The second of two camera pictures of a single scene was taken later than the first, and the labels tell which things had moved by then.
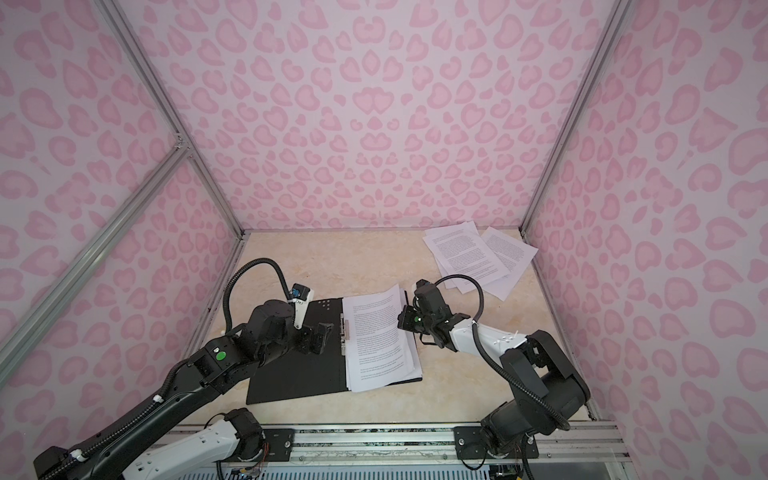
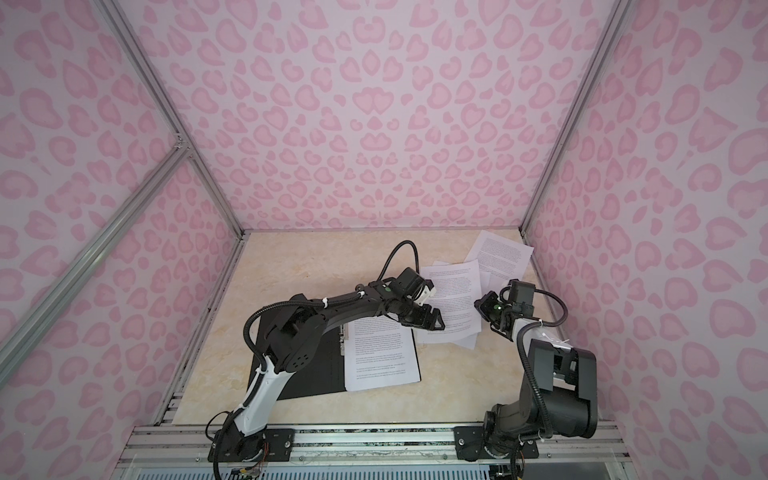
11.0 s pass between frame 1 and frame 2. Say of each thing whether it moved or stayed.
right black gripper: moved
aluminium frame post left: stayed
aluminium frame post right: stayed
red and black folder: stayed
